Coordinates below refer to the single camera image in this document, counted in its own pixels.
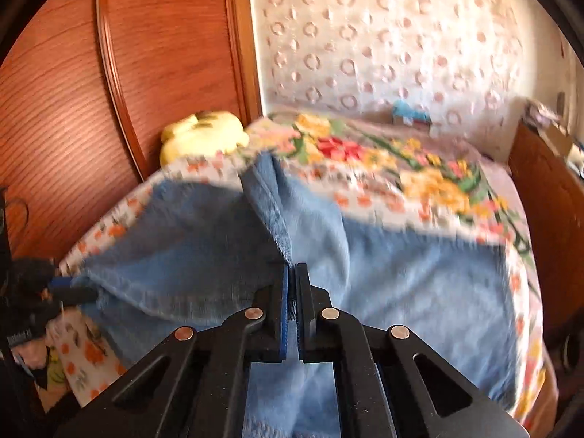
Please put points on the small printed cardboard box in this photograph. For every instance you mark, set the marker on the small printed cardboard box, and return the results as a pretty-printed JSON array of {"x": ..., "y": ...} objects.
[{"x": 413, "y": 121}]

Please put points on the low wooden cabinet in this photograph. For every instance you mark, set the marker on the low wooden cabinet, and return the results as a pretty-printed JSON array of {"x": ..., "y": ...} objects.
[{"x": 538, "y": 191}]

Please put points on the yellow plush toy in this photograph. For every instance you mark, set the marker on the yellow plush toy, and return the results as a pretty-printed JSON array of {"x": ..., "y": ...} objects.
[{"x": 200, "y": 139}]

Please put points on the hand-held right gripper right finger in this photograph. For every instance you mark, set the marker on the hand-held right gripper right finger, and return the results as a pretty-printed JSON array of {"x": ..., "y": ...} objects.
[{"x": 303, "y": 310}]

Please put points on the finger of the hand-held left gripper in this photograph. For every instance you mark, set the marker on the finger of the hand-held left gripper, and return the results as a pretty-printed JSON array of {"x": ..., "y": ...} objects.
[
  {"x": 80, "y": 295},
  {"x": 61, "y": 283}
]

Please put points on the open cardboard box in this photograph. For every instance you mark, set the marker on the open cardboard box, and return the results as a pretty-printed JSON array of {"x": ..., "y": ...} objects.
[{"x": 557, "y": 140}]

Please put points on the pink floral blanket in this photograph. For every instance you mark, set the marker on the pink floral blanket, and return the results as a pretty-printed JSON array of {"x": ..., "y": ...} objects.
[{"x": 365, "y": 155}]

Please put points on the blue plastic bag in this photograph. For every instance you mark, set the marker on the blue plastic bag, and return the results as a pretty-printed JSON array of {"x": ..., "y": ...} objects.
[{"x": 410, "y": 108}]

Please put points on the stack of papers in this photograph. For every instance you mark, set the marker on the stack of papers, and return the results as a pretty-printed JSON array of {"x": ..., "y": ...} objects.
[{"x": 540, "y": 114}]

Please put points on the orange fruit print bed sheet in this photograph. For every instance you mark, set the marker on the orange fruit print bed sheet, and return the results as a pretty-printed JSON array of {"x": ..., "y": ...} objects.
[{"x": 86, "y": 365}]

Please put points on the wooden headboard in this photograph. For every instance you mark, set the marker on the wooden headboard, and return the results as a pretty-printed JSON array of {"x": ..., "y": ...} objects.
[{"x": 159, "y": 54}]

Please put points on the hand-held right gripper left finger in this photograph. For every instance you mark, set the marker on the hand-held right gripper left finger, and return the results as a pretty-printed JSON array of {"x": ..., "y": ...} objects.
[{"x": 283, "y": 310}]

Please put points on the sheer circle pattern curtain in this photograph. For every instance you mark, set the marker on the sheer circle pattern curtain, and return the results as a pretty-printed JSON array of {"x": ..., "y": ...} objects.
[{"x": 388, "y": 32}]

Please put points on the blue denim pants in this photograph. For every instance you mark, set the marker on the blue denim pants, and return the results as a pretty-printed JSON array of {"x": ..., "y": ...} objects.
[{"x": 410, "y": 283}]

